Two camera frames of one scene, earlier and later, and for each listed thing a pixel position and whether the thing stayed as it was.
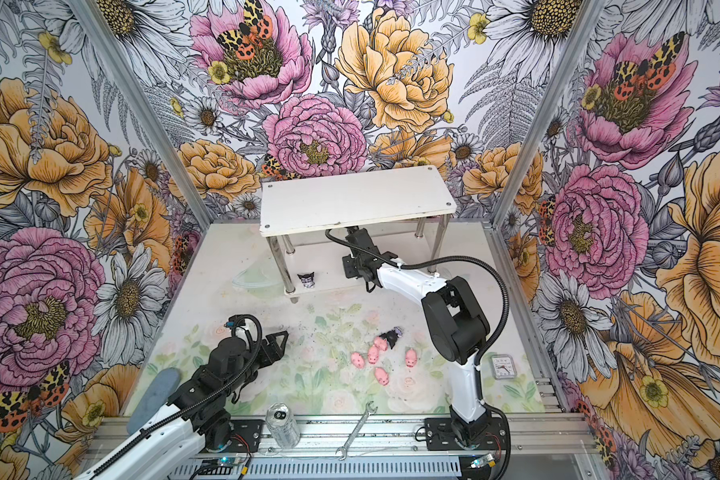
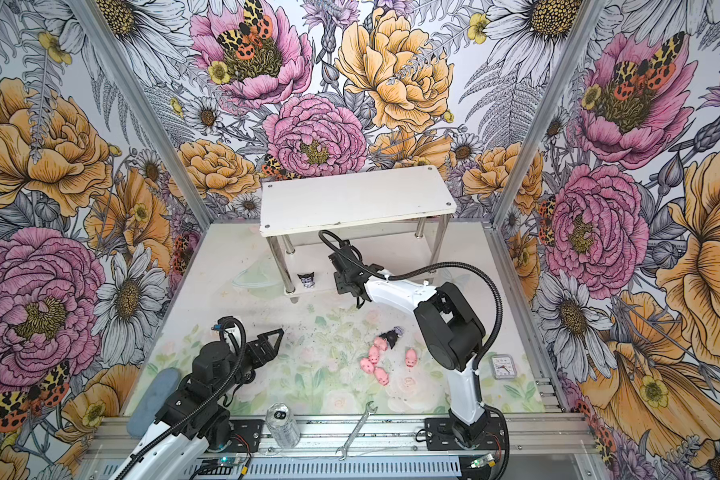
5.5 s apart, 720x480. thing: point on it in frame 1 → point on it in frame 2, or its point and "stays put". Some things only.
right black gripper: [350, 271] → [339, 282]
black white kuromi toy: [307, 279] stays put
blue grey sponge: [153, 399] stays put
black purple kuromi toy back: [392, 336] stays put
